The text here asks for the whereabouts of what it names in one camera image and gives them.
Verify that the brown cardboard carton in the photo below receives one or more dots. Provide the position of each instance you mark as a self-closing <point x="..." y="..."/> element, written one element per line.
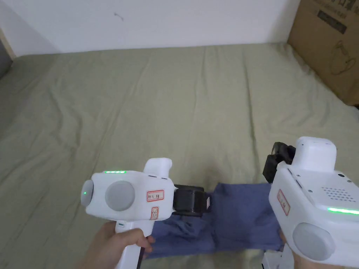
<point x="328" y="44"/>

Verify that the blue garment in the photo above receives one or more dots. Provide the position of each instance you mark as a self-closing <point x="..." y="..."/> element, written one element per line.
<point x="238" y="218"/>

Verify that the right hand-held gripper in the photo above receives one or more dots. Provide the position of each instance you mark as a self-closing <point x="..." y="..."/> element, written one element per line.
<point x="311" y="196"/>

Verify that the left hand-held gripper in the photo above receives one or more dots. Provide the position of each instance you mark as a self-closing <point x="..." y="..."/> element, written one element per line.
<point x="131" y="193"/>

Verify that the person's right hand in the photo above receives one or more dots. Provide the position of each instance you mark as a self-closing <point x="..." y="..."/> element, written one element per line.
<point x="314" y="262"/>

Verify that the bed with pale green sheet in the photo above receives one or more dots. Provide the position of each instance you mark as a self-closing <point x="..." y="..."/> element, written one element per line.
<point x="154" y="112"/>

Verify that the person's left hand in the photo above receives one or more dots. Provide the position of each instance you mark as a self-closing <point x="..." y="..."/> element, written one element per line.
<point x="115" y="246"/>

